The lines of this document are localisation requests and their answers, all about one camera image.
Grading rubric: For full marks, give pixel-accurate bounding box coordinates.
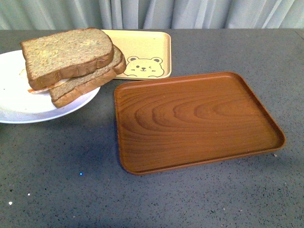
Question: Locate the bread slice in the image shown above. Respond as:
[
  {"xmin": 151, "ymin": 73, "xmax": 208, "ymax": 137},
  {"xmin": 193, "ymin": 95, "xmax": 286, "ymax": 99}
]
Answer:
[
  {"xmin": 49, "ymin": 46, "xmax": 126, "ymax": 108},
  {"xmin": 20, "ymin": 28, "xmax": 114, "ymax": 90}
]

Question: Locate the brown wood-grain tray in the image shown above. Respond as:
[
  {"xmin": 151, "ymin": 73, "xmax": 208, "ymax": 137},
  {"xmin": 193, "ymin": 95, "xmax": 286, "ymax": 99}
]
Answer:
[{"xmin": 114, "ymin": 72, "xmax": 286, "ymax": 175}]

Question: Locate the yellow bear tray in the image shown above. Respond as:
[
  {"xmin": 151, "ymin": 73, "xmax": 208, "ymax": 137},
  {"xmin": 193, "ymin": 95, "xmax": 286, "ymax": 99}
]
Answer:
[{"xmin": 103, "ymin": 29, "xmax": 171, "ymax": 80}]

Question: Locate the grey pleated curtain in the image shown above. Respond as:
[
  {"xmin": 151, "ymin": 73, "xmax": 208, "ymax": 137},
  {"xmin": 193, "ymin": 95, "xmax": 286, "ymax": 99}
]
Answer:
[{"xmin": 0, "ymin": 0, "xmax": 304, "ymax": 30}]

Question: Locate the white round plate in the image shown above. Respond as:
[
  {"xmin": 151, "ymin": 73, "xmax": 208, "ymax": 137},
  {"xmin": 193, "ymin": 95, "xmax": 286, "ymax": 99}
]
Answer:
[{"xmin": 0, "ymin": 50, "xmax": 100, "ymax": 124}]

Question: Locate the fake fried egg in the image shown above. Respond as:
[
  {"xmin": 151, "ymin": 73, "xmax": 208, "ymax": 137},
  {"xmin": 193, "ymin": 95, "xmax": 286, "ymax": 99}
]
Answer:
[{"xmin": 19, "ymin": 69, "xmax": 68, "ymax": 94}]

